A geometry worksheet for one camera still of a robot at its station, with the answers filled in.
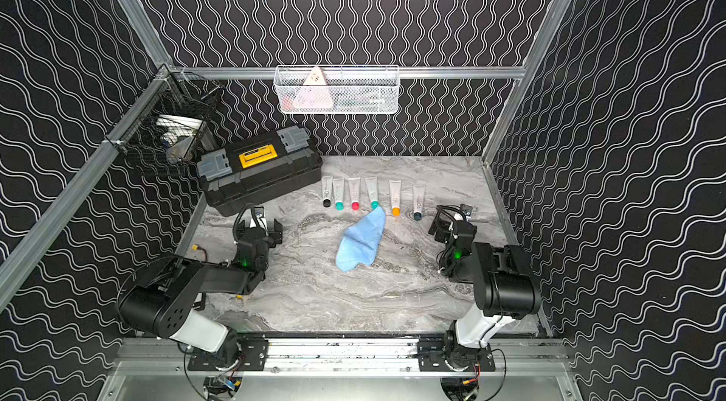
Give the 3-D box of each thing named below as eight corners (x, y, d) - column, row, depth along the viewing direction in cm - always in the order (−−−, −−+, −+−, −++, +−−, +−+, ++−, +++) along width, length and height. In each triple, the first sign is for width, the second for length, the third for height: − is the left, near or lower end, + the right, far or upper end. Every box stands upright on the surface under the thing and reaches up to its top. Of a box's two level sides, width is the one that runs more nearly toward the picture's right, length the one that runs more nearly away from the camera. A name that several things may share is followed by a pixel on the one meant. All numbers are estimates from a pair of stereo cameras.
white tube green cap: (333, 210, 106) (333, 206, 104) (333, 182, 115) (333, 178, 113) (344, 210, 106) (344, 206, 104) (343, 182, 115) (343, 177, 113)
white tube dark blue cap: (411, 220, 103) (412, 216, 102) (412, 188, 113) (413, 184, 111) (423, 221, 103) (424, 218, 101) (423, 189, 112) (424, 185, 111)
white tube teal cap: (370, 209, 106) (370, 206, 105) (365, 180, 115) (365, 177, 114) (381, 208, 107) (382, 205, 105) (376, 179, 116) (376, 176, 114)
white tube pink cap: (347, 210, 106) (346, 206, 104) (348, 181, 115) (348, 177, 113) (359, 210, 106) (359, 206, 104) (360, 181, 115) (360, 177, 113)
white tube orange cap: (390, 216, 105) (391, 212, 103) (388, 183, 114) (389, 180, 113) (403, 216, 105) (404, 212, 103) (400, 183, 114) (401, 180, 113)
